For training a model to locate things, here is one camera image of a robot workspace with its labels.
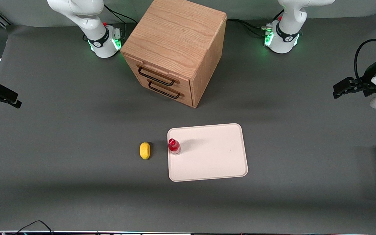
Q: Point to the yellow lemon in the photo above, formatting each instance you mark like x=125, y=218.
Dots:
x=145, y=150

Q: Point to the oak wooden drawer cabinet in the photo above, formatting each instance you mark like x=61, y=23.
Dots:
x=175, y=36

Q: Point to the small red capped bottle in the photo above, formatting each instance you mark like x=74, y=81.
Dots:
x=174, y=147

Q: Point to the beige rectangular plastic tray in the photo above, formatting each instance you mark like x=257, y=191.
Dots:
x=211, y=153

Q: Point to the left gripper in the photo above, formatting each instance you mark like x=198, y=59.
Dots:
x=369, y=76

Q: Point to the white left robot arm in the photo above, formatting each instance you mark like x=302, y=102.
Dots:
x=286, y=32

